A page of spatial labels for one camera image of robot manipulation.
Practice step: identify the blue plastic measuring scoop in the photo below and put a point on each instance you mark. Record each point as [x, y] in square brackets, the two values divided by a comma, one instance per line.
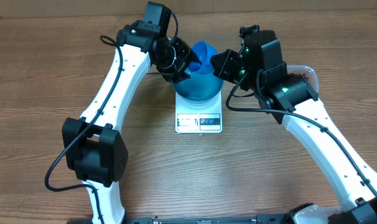
[204, 52]

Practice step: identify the red beans in container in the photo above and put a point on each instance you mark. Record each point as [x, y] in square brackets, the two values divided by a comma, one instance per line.
[304, 76]

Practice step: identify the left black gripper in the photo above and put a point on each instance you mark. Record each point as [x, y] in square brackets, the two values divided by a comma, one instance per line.
[187, 57]

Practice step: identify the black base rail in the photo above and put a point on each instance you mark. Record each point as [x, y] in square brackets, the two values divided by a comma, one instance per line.
[257, 219]

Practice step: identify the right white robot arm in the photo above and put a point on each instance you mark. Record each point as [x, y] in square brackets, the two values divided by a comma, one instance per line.
[295, 104]

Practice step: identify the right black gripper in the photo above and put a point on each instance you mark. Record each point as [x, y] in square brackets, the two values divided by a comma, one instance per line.
[230, 61]

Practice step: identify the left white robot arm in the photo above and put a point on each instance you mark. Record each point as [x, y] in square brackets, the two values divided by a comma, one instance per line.
[94, 148]

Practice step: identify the white digital kitchen scale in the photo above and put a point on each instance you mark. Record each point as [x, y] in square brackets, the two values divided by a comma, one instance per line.
[198, 117]

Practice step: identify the blue metal bowl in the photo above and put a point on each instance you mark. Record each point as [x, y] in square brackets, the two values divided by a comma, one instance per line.
[199, 87]

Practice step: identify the clear plastic food container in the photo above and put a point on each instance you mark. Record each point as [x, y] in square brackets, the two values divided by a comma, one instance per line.
[307, 72]

